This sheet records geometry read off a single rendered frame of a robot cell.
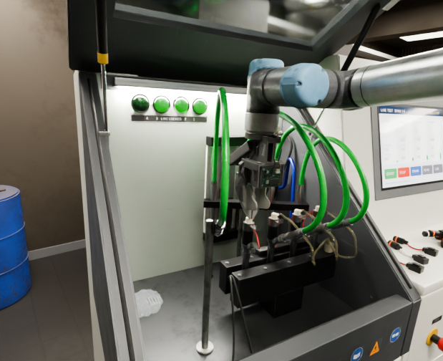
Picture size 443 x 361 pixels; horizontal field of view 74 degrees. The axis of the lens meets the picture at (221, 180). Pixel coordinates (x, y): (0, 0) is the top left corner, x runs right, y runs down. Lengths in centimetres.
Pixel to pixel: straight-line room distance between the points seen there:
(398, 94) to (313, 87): 13
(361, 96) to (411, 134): 66
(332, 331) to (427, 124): 90
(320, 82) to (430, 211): 91
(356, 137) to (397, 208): 32
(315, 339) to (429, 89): 48
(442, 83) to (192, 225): 76
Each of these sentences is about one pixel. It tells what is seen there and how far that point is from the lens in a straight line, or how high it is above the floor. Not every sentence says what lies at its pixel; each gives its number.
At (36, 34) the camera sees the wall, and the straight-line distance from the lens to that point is 290.
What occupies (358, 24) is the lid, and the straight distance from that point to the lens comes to 97.
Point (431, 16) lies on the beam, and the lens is 427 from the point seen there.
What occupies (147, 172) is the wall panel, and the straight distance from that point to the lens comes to 90.
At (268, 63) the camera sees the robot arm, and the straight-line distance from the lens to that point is 65.
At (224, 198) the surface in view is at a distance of 51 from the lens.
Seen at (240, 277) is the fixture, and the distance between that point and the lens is 75.
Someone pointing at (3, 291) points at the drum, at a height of 13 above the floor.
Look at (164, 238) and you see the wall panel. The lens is 99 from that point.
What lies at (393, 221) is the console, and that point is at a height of 103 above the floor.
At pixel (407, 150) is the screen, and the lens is 123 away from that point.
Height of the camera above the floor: 138
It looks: 14 degrees down
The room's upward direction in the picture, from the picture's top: 3 degrees clockwise
